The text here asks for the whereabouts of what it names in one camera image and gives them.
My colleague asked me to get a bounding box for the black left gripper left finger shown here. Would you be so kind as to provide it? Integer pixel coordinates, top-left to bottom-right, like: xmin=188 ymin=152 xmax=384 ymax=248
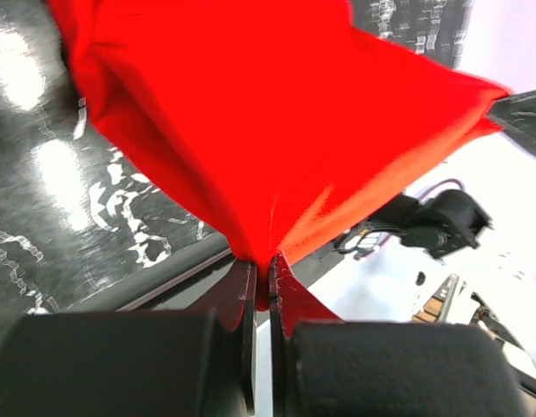
xmin=0 ymin=261 xmax=257 ymax=416

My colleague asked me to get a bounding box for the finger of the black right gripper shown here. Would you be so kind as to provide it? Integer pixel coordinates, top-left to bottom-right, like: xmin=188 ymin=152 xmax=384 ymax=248
xmin=487 ymin=90 xmax=536 ymax=158

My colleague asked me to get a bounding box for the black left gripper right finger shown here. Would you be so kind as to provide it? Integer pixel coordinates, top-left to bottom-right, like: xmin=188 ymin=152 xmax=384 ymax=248
xmin=269 ymin=255 xmax=527 ymax=417

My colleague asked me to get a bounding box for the red t-shirt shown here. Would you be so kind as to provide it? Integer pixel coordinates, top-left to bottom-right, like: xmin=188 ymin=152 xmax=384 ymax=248
xmin=43 ymin=0 xmax=512 ymax=312

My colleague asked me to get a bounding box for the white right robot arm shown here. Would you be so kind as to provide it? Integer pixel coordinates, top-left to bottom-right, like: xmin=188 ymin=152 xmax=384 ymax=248
xmin=334 ymin=90 xmax=536 ymax=261

